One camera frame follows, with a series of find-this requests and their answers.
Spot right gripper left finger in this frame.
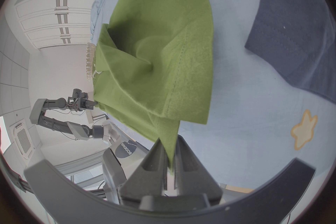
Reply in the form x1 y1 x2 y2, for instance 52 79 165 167
121 137 168 208

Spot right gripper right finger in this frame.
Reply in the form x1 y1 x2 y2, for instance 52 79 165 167
174 135 224 205

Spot green shorts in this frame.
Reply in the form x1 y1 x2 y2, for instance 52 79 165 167
90 0 215 170

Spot bed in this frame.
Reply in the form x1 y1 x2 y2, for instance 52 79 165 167
89 0 336 194

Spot dark blue garment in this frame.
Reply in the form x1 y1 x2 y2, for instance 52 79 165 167
244 0 336 104

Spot window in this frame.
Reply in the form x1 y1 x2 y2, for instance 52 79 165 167
54 157 106 192

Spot white ceiling air vent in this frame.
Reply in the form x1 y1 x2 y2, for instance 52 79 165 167
10 118 36 161

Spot white wardrobe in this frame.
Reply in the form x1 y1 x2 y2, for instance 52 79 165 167
14 0 109 49

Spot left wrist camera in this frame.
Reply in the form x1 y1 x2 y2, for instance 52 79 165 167
69 88 90 100

